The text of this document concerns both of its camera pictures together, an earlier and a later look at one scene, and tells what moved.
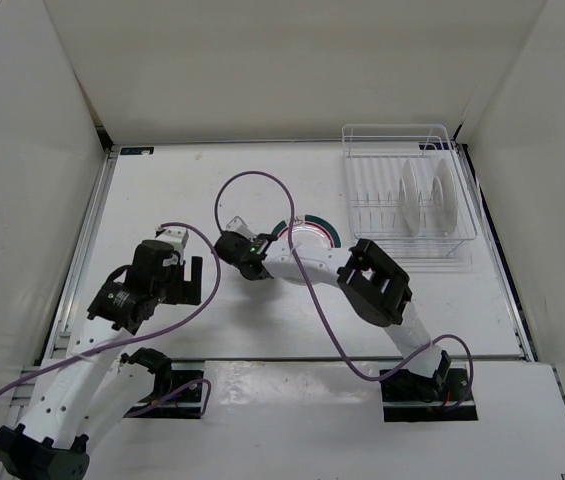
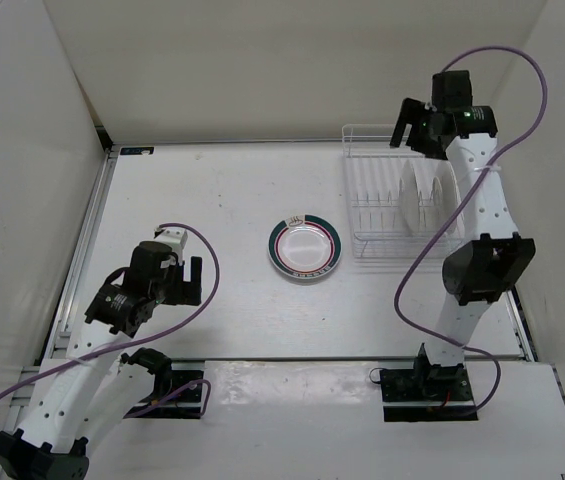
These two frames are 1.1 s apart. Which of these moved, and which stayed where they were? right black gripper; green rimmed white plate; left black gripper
Moved: right black gripper
Stayed: left black gripper; green rimmed white plate
